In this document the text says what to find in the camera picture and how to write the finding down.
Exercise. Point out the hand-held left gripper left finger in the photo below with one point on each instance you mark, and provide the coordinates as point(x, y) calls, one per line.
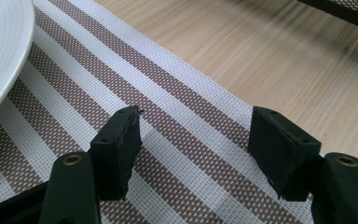
point(112, 155)

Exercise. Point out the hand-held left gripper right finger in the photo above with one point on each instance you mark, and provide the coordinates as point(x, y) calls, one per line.
point(279, 152)

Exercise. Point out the striped woven placemat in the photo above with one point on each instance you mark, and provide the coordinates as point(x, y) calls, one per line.
point(155, 124)

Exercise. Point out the white ribbed plate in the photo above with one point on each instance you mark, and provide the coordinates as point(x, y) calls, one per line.
point(0, 53)

